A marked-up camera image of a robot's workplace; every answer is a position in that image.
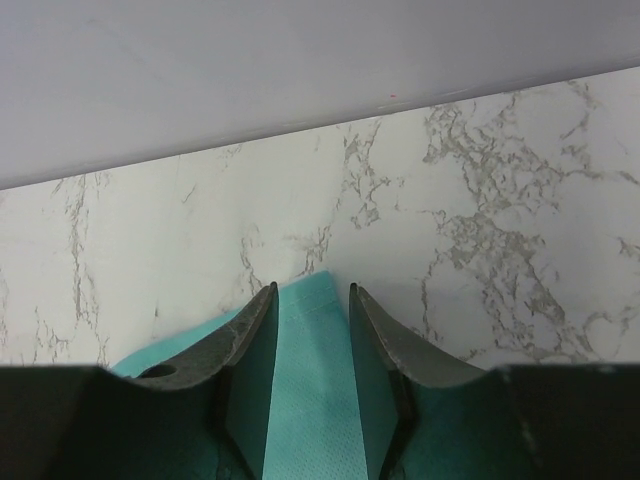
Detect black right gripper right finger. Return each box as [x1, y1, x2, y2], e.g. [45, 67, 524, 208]
[349, 285, 639, 479]

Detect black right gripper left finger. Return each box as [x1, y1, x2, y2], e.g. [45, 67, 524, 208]
[1, 285, 278, 479]

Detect teal t shirt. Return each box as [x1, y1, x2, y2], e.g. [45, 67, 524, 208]
[109, 269, 416, 480]

